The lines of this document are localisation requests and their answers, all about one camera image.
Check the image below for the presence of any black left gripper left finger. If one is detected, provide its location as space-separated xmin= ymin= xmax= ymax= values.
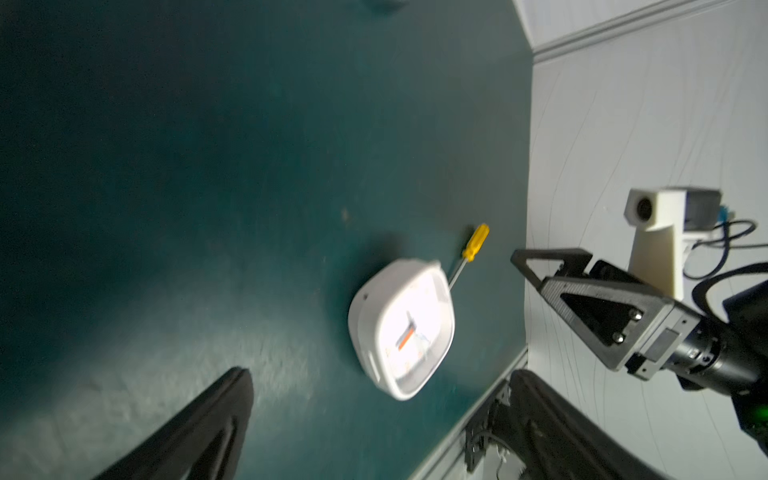
xmin=97 ymin=367 xmax=254 ymax=479

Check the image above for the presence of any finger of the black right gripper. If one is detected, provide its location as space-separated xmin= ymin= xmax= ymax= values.
xmin=510 ymin=248 xmax=593 ymax=285
xmin=539 ymin=277 xmax=674 ymax=371

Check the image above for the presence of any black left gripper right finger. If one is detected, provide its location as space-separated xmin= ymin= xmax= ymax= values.
xmin=508 ymin=370 xmax=663 ymax=479

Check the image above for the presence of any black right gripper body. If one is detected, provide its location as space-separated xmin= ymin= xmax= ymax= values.
xmin=590 ymin=260 xmax=723 ymax=380

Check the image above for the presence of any yellow handled screwdriver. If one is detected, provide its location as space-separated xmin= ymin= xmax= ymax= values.
xmin=448 ymin=223 xmax=490 ymax=290

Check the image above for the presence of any white square alarm clock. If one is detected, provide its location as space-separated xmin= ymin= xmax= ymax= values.
xmin=348 ymin=259 xmax=455 ymax=401

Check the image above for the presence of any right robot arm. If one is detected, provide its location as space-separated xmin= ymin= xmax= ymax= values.
xmin=511 ymin=248 xmax=767 ymax=449

